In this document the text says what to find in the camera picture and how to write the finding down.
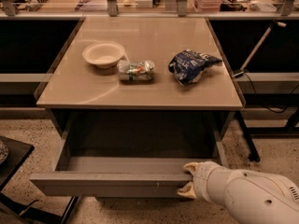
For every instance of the blue chip bag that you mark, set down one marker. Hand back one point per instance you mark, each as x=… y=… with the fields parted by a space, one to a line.
x=189 y=65

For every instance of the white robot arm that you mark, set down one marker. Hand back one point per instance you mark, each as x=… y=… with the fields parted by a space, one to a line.
x=250 y=197

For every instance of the black floor base frame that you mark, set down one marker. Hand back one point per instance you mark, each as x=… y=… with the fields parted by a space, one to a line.
x=27 y=214

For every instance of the grey top drawer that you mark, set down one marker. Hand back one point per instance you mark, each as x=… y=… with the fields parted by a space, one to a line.
x=131 y=154

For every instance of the grey drawer cabinet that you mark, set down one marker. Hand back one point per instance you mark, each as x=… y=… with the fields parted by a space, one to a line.
x=76 y=86

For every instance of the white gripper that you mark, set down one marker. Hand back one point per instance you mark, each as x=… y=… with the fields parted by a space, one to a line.
x=203 y=180

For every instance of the purple white book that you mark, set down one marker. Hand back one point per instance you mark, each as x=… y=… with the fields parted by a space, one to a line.
x=91 y=5

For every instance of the metal shelf post right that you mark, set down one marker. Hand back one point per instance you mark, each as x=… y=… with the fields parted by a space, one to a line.
x=182 y=7

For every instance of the white rod with cable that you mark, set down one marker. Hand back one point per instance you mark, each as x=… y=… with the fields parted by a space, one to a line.
x=241 y=71

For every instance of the metal shelf post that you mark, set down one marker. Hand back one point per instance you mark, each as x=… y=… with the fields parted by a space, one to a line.
x=182 y=7
x=112 y=8

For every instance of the black table at left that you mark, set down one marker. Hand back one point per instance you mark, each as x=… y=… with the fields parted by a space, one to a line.
x=18 y=152

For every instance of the white paper bowl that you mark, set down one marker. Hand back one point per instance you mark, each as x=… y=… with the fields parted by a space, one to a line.
x=103 y=54

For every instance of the black stand leg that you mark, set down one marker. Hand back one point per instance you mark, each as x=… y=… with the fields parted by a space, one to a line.
x=253 y=153

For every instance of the crushed green white can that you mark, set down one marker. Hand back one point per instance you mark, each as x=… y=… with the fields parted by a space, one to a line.
x=136 y=70

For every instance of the metal shelf post left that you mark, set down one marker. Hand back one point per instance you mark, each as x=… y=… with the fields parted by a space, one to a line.
x=112 y=8

